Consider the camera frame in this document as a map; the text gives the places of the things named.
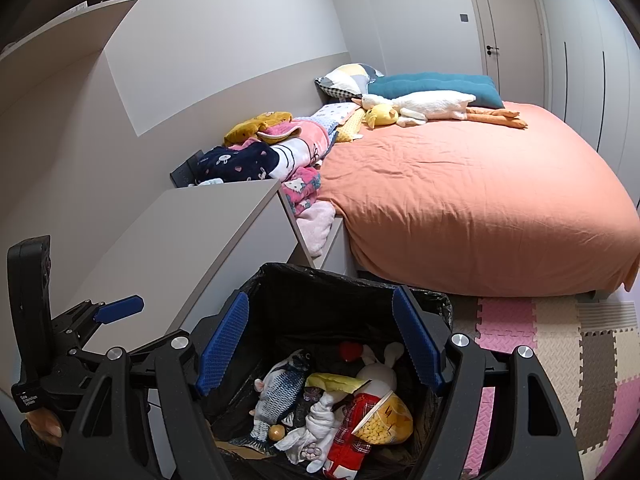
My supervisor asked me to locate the mustard yellow plush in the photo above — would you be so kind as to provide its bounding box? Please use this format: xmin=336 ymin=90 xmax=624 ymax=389
xmin=223 ymin=111 xmax=293 ymax=148

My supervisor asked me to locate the trash bin with black bag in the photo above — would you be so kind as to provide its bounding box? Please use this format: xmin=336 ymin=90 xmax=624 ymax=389
xmin=200 ymin=262 xmax=453 ymax=480

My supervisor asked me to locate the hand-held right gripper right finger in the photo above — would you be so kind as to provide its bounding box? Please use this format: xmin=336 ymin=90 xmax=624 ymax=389
xmin=391 ymin=285 xmax=586 ymax=480

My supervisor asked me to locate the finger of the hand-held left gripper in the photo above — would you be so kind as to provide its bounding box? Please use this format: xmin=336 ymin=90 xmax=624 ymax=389
xmin=75 ymin=295 xmax=146 ymax=342

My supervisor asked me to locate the pink grey foam floor mat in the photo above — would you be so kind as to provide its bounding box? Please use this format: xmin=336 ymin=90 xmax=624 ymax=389
xmin=452 ymin=285 xmax=640 ymax=480

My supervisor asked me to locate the patchwork checkered pillow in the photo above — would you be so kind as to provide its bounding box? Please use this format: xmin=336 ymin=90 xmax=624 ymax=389
xmin=315 ymin=63 xmax=386 ymax=100

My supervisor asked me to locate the black wall socket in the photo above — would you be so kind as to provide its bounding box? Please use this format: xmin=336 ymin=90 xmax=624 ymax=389
xmin=170 ymin=149 xmax=206 ymax=188

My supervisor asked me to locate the person's left hand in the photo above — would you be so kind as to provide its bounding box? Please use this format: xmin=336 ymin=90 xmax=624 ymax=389
xmin=25 ymin=407 xmax=65 ymax=443

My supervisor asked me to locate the bed with orange sheet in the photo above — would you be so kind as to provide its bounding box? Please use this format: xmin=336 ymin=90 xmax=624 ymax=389
xmin=320 ymin=101 xmax=638 ymax=306

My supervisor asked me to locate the teal long cushion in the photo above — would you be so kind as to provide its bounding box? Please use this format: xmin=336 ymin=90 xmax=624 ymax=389
xmin=367 ymin=73 xmax=506 ymax=110

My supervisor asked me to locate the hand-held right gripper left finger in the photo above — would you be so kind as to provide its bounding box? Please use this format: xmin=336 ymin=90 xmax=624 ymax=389
xmin=57 ymin=290 xmax=251 ymax=480

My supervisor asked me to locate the white wardrobe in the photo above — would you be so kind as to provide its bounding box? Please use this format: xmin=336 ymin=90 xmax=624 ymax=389
xmin=545 ymin=0 xmax=640 ymax=201

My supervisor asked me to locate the cream dotted pillow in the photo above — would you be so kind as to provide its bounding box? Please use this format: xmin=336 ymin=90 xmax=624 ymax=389
xmin=320 ymin=102 xmax=368 ymax=143

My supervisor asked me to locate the white goose plush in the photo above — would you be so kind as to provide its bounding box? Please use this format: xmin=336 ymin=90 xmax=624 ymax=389
xmin=352 ymin=91 xmax=528 ymax=131

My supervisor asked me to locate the pale pink towel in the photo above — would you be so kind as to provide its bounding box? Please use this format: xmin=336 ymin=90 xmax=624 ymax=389
xmin=295 ymin=201 xmax=337 ymax=256

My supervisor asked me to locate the pink cartoon print blanket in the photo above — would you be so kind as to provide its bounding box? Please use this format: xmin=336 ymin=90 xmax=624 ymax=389
xmin=281 ymin=166 xmax=322 ymax=218

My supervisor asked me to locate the white door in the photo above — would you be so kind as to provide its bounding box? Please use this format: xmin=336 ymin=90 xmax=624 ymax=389
xmin=464 ymin=0 xmax=548 ymax=106

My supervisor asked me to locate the yellow duck plush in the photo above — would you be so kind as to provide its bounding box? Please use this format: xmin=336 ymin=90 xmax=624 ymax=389
xmin=364 ymin=104 xmax=400 ymax=128

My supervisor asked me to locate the yellow snack packet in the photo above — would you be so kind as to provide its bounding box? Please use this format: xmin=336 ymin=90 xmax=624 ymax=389
xmin=305 ymin=372 xmax=368 ymax=393

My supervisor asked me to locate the white rabbit plush red plaid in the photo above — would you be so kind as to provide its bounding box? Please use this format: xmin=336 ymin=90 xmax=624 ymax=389
xmin=322 ymin=342 xmax=406 ymax=478

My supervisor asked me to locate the grey white fish plush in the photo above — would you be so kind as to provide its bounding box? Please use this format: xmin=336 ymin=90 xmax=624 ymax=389
xmin=230 ymin=349 xmax=313 ymax=456

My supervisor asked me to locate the yellow paper cup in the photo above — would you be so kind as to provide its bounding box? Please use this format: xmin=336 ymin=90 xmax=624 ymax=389
xmin=352 ymin=391 xmax=415 ymax=446

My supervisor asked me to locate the white quilted cloth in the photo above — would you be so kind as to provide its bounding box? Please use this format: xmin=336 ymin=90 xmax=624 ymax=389
xmin=274 ymin=392 xmax=351 ymax=463

